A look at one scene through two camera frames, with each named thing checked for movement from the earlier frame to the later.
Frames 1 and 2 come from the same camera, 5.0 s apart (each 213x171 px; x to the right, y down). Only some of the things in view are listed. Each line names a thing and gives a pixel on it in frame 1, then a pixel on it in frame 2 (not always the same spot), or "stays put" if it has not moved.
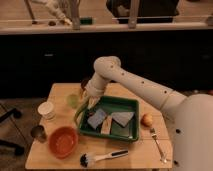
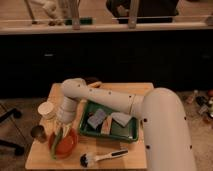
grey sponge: (95, 119) stays put
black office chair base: (7, 145) stays put
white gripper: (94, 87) → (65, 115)
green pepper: (82, 118) → (55, 143)
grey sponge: (122, 117) stays put
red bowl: (63, 141) stays put
